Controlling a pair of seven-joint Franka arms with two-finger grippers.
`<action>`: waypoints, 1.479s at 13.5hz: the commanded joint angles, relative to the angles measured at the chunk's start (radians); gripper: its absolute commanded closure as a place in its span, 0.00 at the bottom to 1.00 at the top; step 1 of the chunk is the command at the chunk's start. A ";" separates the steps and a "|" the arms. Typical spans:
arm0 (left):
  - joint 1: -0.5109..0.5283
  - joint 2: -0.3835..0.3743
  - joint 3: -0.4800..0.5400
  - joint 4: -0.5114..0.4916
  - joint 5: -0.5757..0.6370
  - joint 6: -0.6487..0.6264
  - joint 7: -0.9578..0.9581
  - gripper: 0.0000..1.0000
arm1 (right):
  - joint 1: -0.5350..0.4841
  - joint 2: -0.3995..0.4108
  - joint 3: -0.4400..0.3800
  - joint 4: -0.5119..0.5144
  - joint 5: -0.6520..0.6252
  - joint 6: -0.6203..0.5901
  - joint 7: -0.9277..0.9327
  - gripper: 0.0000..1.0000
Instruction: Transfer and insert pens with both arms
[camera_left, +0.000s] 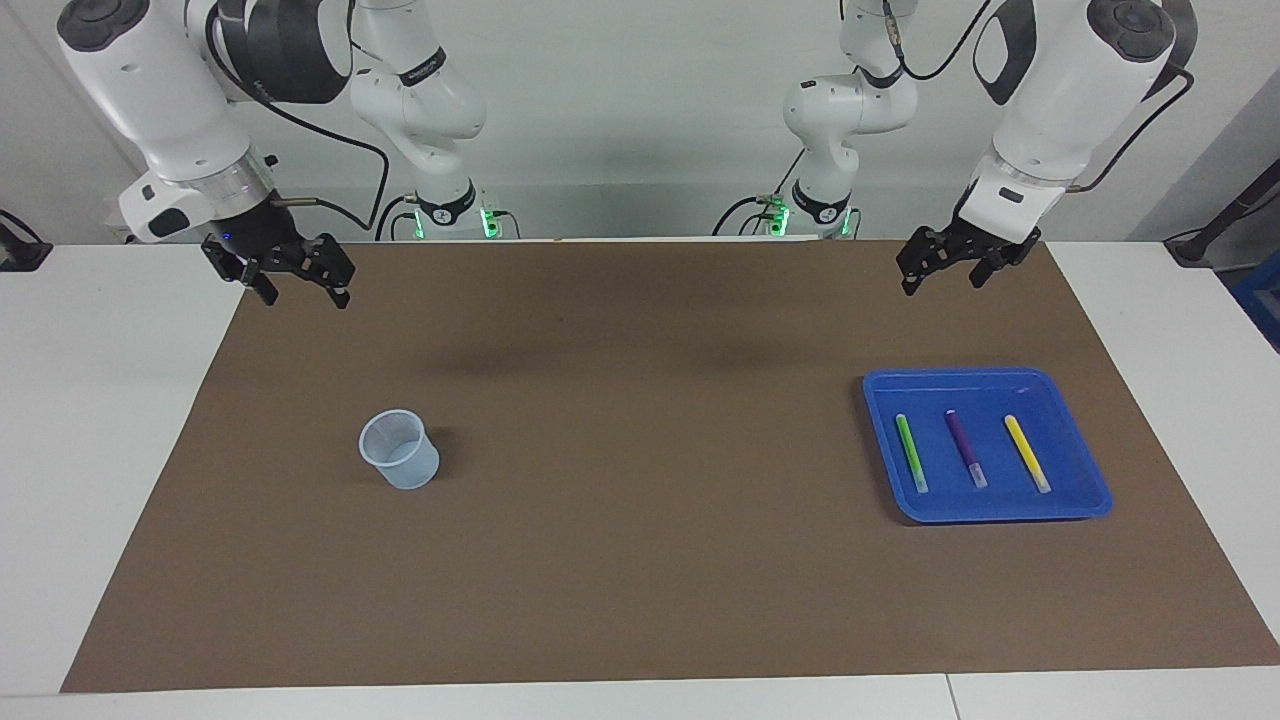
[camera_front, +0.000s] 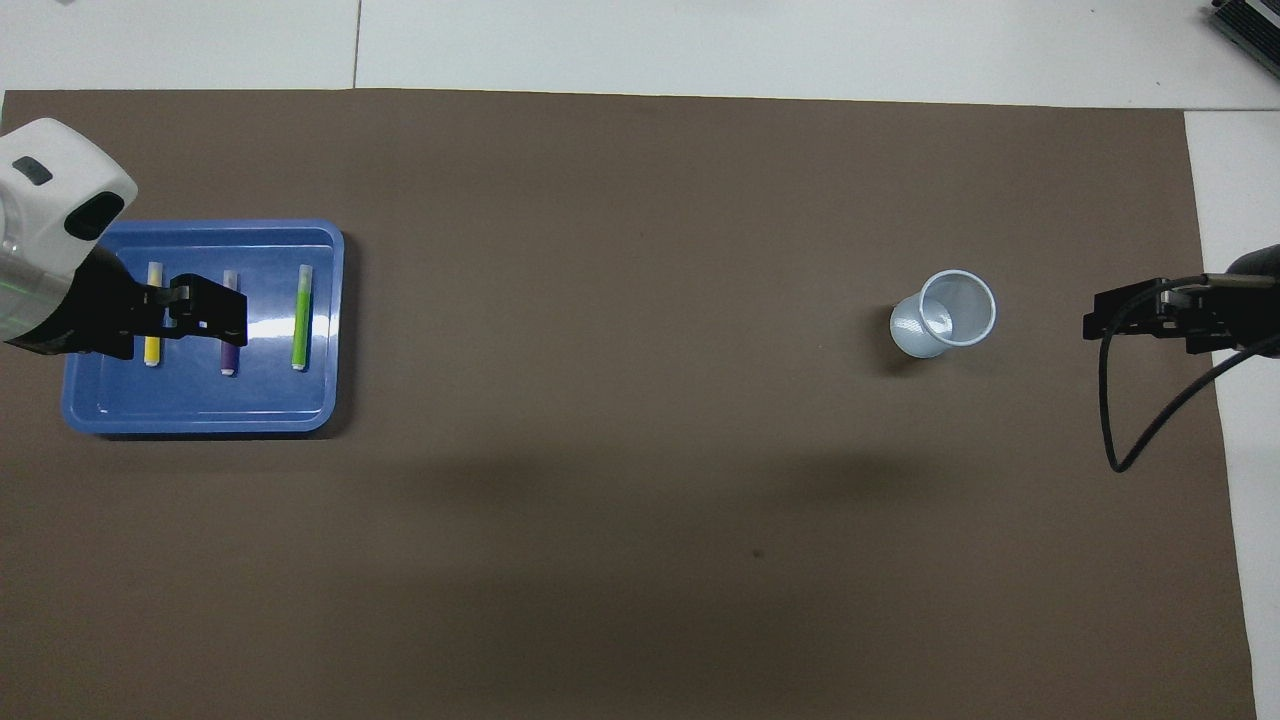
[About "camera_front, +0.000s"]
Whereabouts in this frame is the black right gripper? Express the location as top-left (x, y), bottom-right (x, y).
top-left (1083, 244), bottom-right (1280, 356)

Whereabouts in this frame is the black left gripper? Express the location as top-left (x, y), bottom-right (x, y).
top-left (8, 243), bottom-right (248, 362)

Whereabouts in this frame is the purple marker pen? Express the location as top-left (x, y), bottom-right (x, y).
top-left (220, 268), bottom-right (242, 378)

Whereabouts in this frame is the yellow marker pen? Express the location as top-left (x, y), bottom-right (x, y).
top-left (145, 262), bottom-right (164, 368)

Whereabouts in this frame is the green marker pen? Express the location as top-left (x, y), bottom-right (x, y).
top-left (290, 264), bottom-right (315, 372)

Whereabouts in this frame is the blue plastic tray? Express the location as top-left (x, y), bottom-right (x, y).
top-left (62, 219), bottom-right (346, 439)

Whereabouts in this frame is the translucent plastic cup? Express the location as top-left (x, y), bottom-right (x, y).
top-left (889, 269), bottom-right (998, 360)

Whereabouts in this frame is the dark ribbed device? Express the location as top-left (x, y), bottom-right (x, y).
top-left (1204, 0), bottom-right (1280, 79)

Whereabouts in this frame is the brown table mat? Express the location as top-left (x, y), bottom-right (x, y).
top-left (0, 88), bottom-right (1259, 720)

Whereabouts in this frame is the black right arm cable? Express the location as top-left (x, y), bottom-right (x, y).
top-left (1097, 272), bottom-right (1280, 474)

